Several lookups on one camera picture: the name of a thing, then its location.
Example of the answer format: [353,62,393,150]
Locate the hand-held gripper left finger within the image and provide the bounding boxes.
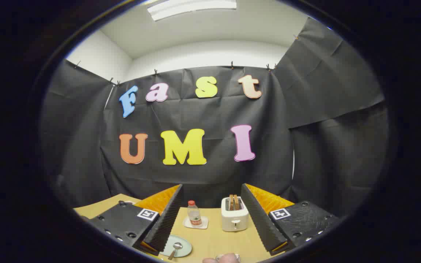
[81,184,183,256]

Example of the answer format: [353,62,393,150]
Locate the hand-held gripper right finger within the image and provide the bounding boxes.
[240,184,341,255]

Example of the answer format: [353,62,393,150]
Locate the metal spoon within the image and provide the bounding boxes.
[167,242,183,260]

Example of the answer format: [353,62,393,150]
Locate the white toaster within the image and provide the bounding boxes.
[221,197,249,232]

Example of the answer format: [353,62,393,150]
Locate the clear water bottle red cap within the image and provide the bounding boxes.
[187,200,202,226]

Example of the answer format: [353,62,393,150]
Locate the pale green plate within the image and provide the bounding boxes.
[159,235,193,258]

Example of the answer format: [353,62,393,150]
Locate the white square coaster tray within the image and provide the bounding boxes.
[183,216,209,230]

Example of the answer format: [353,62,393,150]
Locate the black backdrop cloth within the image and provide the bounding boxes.
[41,16,390,220]

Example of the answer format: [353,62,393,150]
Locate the ceiling light panel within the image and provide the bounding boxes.
[147,0,237,21]

